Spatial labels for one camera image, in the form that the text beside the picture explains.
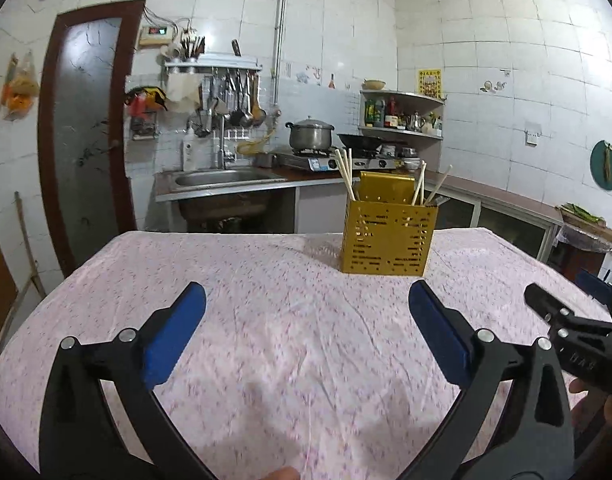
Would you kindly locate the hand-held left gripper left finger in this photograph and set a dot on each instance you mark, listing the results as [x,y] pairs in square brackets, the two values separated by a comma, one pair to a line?
[173,332]

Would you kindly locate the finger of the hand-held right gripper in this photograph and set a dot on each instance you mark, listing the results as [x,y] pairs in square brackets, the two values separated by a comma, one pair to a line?
[593,287]
[541,300]

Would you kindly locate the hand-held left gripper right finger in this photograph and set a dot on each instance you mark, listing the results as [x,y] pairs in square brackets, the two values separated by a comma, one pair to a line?
[443,335]

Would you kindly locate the yellow slotted utensil holder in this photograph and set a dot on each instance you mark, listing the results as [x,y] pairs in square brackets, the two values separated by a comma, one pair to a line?
[386,240]

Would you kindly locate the bunch of wooden chopsticks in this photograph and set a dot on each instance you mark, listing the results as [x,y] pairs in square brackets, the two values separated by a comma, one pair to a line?
[345,175]

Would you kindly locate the row of hanging kitchen utensils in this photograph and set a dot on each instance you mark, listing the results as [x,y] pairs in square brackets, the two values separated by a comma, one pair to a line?
[235,105]

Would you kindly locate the person's left hand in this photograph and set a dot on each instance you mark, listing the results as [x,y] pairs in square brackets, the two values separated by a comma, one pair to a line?
[283,475]

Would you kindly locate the plastic-covered side table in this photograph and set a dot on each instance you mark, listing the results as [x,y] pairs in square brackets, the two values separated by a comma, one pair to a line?
[581,255]

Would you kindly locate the wooden cutting board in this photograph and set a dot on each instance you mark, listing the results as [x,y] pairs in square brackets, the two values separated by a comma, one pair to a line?
[606,232]

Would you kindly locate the green vegetables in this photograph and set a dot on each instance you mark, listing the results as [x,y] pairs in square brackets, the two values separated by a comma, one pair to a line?
[581,212]

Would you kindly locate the kitchen counter cabinet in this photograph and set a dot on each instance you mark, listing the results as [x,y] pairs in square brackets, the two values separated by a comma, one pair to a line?
[506,205]

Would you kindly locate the round green cutting board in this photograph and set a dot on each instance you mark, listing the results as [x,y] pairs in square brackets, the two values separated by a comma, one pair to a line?
[596,167]

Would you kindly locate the pink floral tablecloth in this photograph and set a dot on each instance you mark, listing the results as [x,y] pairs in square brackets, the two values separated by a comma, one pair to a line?
[296,335]

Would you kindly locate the brown hanging brush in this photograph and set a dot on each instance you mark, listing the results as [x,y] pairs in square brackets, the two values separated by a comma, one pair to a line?
[609,162]

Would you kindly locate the steel sink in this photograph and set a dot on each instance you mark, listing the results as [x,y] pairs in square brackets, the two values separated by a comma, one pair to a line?
[220,180]

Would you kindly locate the wooden stick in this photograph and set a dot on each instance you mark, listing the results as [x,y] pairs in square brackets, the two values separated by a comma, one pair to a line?
[28,245]

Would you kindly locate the stack of small bowls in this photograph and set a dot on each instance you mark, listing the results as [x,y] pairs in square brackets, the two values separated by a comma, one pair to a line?
[412,164]

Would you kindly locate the white soap dispenser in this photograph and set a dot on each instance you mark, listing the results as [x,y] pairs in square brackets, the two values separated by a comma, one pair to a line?
[188,152]

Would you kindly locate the metal faucet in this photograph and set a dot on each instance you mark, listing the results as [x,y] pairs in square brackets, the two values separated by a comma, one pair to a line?
[221,140]

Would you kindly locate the black wok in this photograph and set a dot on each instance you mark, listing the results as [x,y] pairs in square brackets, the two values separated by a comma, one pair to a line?
[361,141]

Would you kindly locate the brown door with frosted glass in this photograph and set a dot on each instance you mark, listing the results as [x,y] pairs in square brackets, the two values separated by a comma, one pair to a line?
[85,135]

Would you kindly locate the steel gas stove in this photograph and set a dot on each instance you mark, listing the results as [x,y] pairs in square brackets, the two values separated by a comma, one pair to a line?
[311,162]

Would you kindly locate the row of condiment bottles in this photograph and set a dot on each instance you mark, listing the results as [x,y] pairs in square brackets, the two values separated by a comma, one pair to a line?
[378,112]

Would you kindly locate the red and yellow cloth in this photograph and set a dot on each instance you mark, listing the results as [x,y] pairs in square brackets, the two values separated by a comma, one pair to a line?
[145,100]

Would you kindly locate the steel pot with lid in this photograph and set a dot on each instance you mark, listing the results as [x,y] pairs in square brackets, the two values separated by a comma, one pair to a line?
[311,135]

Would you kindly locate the white hanging cloth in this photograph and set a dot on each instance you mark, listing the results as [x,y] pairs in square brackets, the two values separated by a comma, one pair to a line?
[181,92]

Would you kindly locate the beige bowl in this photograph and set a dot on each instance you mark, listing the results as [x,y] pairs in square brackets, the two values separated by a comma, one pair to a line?
[374,84]

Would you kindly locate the metal cutlery cup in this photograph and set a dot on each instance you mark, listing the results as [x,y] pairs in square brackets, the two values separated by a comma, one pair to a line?
[193,50]

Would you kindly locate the orange plastic bag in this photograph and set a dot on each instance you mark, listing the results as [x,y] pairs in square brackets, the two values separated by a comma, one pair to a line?
[18,90]

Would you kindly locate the beige electrical control box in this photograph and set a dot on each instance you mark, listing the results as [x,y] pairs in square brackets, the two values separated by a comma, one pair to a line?
[154,36]

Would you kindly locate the white wall socket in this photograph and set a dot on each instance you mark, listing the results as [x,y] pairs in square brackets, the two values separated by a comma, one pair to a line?
[533,135]

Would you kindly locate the corner wall shelf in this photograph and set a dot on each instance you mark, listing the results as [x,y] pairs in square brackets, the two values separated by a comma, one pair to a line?
[406,134]

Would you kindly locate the yellow wall poster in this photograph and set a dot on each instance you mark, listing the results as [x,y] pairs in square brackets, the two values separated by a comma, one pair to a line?
[430,83]

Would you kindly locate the metal wall rack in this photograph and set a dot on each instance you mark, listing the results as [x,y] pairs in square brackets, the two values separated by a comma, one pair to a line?
[210,64]

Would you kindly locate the grey wall pipe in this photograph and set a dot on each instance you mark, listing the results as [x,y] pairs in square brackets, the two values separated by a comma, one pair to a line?
[281,30]

